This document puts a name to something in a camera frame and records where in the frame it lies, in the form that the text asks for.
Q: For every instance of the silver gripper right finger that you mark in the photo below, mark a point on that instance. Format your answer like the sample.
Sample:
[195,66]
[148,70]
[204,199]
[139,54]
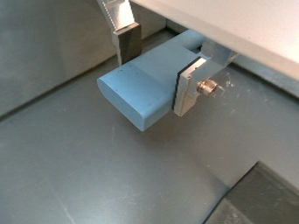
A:
[193,80]

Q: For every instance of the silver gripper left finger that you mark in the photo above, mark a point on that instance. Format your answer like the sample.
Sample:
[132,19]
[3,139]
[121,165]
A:
[125,30]

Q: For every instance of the light blue square-circle object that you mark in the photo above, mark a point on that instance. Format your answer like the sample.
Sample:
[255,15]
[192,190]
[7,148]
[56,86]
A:
[140,87]

